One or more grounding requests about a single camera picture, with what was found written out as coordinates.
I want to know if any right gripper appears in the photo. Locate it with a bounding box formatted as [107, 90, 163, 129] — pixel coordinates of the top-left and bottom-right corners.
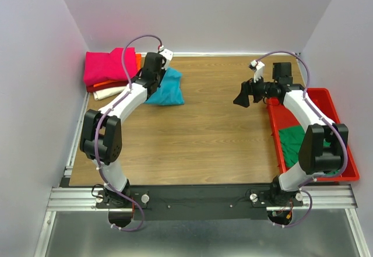
[233, 72, 277, 108]

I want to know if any teal t shirt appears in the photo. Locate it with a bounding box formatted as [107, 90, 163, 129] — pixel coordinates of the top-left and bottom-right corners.
[145, 68, 185, 106]

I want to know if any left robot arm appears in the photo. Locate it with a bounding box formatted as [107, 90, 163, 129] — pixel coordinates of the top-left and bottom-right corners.
[79, 48, 174, 207]

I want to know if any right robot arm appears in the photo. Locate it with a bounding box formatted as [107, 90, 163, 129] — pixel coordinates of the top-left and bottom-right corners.
[233, 60, 349, 206]

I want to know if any orange folded t shirt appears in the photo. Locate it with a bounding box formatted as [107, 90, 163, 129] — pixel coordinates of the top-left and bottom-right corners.
[93, 53, 142, 88]

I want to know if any pink folded t shirt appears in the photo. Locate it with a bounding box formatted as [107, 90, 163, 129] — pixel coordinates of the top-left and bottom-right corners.
[83, 47, 140, 86]

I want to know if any green t shirt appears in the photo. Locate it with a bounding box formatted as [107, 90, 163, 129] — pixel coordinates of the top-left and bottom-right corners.
[279, 124, 344, 176]

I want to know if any red plastic bin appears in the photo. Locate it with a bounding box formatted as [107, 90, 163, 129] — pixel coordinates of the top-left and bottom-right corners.
[266, 88, 360, 182]

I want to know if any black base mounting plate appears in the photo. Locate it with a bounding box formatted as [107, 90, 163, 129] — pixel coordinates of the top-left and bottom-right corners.
[91, 184, 303, 228]

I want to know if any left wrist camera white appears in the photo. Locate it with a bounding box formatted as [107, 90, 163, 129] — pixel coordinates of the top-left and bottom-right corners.
[158, 45, 174, 70]

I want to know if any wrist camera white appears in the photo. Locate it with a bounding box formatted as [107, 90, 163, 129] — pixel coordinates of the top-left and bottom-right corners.
[158, 45, 174, 70]
[249, 60, 265, 83]

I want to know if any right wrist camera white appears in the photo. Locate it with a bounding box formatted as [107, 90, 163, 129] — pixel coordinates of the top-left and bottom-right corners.
[249, 60, 265, 83]

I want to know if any aluminium frame rail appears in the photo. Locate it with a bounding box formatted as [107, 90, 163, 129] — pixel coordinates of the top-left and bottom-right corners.
[37, 94, 359, 256]

